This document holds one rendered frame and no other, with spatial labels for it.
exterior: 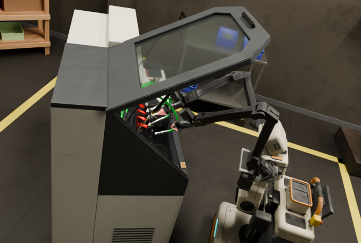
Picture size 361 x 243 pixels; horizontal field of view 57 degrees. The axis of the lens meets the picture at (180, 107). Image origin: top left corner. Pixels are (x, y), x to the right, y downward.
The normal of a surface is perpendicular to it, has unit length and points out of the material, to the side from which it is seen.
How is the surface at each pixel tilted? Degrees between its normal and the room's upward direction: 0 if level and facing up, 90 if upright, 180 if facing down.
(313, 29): 90
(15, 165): 0
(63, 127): 90
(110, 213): 90
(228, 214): 0
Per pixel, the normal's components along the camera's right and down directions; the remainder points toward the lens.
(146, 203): 0.17, 0.59
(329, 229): 0.21, -0.81
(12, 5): 0.59, 0.56
